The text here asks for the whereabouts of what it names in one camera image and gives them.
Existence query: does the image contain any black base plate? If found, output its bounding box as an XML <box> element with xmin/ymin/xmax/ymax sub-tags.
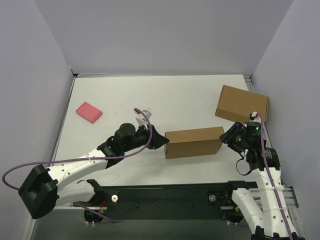
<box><xmin>83</xmin><ymin>181</ymin><xmax>258</xmax><ymax>221</ymax></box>

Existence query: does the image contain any small pink box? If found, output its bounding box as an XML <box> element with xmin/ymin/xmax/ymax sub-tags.
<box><xmin>75</xmin><ymin>101</ymin><xmax>103</xmax><ymax>124</ymax></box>

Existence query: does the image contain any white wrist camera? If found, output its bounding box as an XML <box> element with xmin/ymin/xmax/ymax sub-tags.
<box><xmin>133</xmin><ymin>108</ymin><xmax>152</xmax><ymax>130</ymax></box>
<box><xmin>249</xmin><ymin>111</ymin><xmax>259</xmax><ymax>121</ymax></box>

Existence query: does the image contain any aluminium frame rail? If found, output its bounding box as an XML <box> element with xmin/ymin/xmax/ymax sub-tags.
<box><xmin>249</xmin><ymin>187</ymin><xmax>299</xmax><ymax>210</ymax></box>

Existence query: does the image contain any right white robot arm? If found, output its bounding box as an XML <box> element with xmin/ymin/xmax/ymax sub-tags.
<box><xmin>220</xmin><ymin>121</ymin><xmax>299</xmax><ymax>240</ymax></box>

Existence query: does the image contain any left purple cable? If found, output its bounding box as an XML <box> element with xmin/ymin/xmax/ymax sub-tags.
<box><xmin>1</xmin><ymin>107</ymin><xmax>153</xmax><ymax>224</ymax></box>

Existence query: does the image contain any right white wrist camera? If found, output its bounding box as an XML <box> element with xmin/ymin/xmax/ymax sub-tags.
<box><xmin>249</xmin><ymin>111</ymin><xmax>259</xmax><ymax>121</ymax></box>

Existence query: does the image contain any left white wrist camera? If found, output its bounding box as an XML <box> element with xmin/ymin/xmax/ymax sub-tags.
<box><xmin>133</xmin><ymin>108</ymin><xmax>152</xmax><ymax>130</ymax></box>

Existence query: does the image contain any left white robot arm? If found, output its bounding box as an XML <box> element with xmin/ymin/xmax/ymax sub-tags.
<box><xmin>18</xmin><ymin>123</ymin><xmax>169</xmax><ymax>219</ymax></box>

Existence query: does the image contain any folded brown cardboard box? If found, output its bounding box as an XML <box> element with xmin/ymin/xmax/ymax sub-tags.
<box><xmin>215</xmin><ymin>85</ymin><xmax>269</xmax><ymax>124</ymax></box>

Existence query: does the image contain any brown cardboard box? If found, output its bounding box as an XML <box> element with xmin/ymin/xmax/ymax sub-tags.
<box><xmin>215</xmin><ymin>85</ymin><xmax>269</xmax><ymax>124</ymax></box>
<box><xmin>164</xmin><ymin>126</ymin><xmax>225</xmax><ymax>159</ymax></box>

